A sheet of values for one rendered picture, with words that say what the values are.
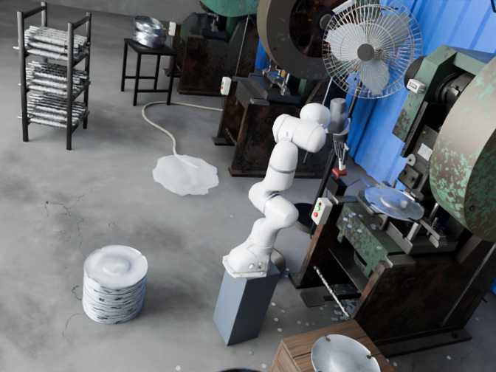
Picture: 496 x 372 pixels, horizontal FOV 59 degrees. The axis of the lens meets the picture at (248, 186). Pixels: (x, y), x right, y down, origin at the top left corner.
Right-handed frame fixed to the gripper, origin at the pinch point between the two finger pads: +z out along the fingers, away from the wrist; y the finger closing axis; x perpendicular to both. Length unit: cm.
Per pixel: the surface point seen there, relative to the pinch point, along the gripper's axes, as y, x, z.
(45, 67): -180, -140, -37
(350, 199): 10.3, -2.1, 16.8
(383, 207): 36.3, 0.5, 2.8
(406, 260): 58, -3, 17
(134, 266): 6, -118, 7
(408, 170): 32.0, 16.8, -8.8
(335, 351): 77, -50, 27
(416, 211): 40.8, 16.0, 9.9
